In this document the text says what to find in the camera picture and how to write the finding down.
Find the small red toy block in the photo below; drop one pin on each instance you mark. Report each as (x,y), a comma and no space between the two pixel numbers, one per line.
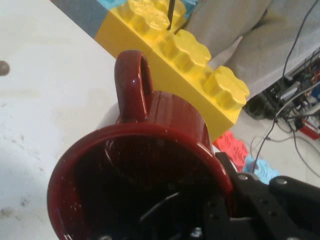
(232,150)

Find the giant yellow toy block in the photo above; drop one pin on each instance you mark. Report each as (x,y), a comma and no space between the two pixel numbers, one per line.
(200,55)

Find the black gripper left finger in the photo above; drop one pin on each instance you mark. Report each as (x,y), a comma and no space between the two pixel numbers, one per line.
(215,220)

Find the red ceramic mug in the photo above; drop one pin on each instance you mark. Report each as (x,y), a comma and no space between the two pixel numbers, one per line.
(175,112)

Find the grey fabric cover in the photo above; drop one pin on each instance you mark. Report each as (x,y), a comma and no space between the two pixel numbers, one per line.
(250,37)

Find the electronics equipment pile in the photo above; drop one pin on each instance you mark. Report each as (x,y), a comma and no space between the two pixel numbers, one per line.
(265,105)

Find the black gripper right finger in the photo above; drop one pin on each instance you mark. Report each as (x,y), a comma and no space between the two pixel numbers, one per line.
(275,215)

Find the small cyan toy block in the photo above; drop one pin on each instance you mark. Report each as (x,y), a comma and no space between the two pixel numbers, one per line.
(262,170)

